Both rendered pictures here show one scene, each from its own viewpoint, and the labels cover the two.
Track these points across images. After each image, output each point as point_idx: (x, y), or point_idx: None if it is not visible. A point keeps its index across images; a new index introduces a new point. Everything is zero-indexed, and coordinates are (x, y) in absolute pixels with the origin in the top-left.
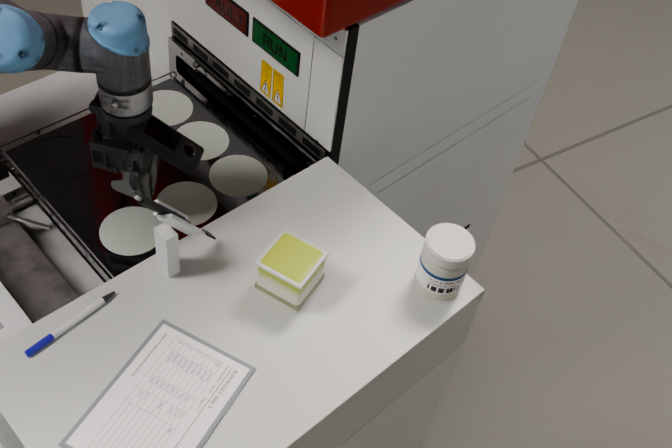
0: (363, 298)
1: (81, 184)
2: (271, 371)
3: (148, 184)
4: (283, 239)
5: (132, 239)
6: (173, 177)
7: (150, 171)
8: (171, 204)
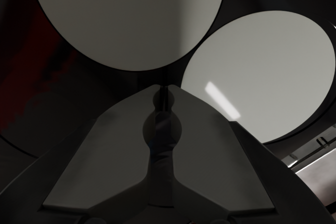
0: None
1: (153, 192)
2: None
3: (187, 133)
4: None
5: (283, 81)
6: (52, 53)
7: (148, 165)
8: (148, 26)
